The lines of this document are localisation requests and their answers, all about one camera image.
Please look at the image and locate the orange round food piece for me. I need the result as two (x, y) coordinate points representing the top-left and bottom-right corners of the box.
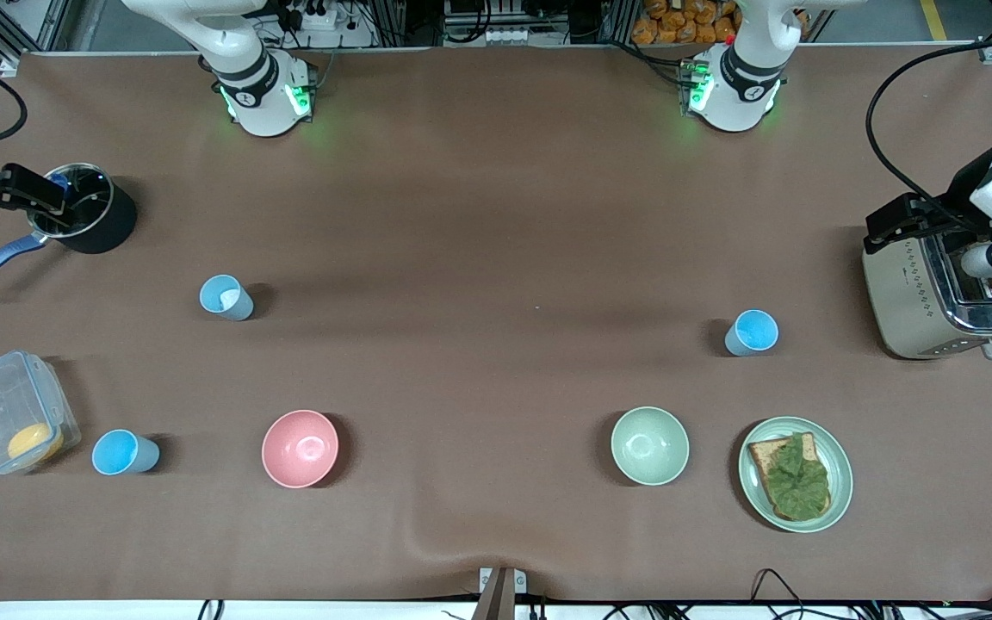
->
(7, 422), (65, 462)

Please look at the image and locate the metal table edge bracket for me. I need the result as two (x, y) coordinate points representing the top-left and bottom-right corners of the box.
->
(472, 567), (528, 620)

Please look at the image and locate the thin black cable loop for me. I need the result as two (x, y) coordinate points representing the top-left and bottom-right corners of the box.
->
(750, 568), (807, 620)

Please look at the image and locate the green plate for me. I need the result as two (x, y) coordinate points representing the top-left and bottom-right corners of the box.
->
(738, 417), (854, 534)

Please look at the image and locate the toast bread slice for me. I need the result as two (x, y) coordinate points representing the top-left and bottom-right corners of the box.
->
(747, 432), (833, 523)

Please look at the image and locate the green lettuce leaf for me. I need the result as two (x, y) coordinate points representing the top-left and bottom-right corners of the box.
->
(761, 433), (831, 520)

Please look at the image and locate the pale blue plastic cup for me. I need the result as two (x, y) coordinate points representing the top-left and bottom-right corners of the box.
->
(199, 275), (254, 322)

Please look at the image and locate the pink bowl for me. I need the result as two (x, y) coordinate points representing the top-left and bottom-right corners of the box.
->
(261, 409), (340, 489)

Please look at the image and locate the white power strip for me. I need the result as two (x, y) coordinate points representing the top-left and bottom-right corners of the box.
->
(285, 0), (339, 31)

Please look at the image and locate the beige chrome toaster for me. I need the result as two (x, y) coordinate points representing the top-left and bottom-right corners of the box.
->
(861, 228), (992, 361)

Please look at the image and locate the black saucepan blue handle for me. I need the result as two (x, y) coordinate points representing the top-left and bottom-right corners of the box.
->
(0, 162), (139, 296)

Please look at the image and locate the bag of orange buns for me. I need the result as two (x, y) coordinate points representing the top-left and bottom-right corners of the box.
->
(631, 0), (809, 46)

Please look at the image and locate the green bowl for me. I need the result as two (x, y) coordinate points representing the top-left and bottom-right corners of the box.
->
(611, 406), (691, 487)

